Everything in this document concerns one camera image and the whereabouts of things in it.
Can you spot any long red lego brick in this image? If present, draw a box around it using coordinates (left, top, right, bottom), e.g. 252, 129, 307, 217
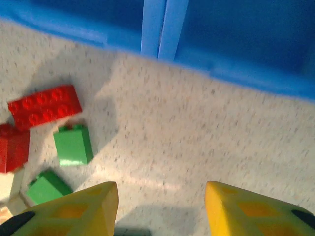
7, 84, 83, 131

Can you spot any long white lego brick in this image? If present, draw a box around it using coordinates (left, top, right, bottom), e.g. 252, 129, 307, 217
0, 193, 32, 221

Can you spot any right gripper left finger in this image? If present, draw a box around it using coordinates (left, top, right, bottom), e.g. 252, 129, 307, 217
0, 181, 119, 236

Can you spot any small white lego brick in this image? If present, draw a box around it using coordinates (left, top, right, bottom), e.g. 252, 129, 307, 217
0, 167, 25, 204

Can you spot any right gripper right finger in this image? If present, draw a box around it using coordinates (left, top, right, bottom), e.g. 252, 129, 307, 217
204, 181, 315, 236

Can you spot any short red lego brick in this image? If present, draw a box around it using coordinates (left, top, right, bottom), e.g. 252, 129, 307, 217
0, 123, 31, 174

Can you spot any green lego brick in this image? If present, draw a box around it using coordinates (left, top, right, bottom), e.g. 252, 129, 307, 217
25, 170, 74, 206
53, 124, 94, 167

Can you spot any blue three-compartment plastic bin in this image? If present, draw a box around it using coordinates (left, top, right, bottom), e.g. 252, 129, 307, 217
0, 0, 315, 104

